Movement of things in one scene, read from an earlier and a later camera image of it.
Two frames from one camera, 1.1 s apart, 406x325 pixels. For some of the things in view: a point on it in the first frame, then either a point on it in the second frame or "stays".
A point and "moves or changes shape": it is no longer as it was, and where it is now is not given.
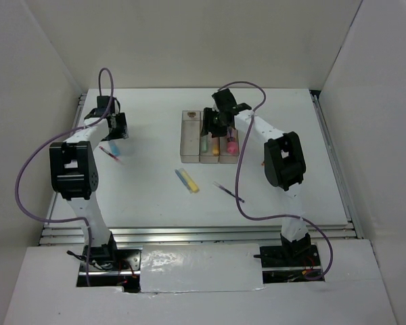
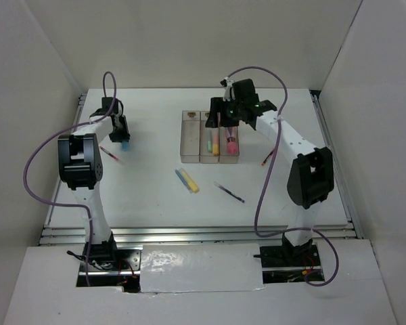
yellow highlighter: x=191 y=183 stays
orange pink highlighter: x=216 y=145 stays
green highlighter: x=205 y=143 moves or changes shape
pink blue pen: x=111 y=155 stays
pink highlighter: x=232 y=140 stays
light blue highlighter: x=114 y=149 to x=125 y=146
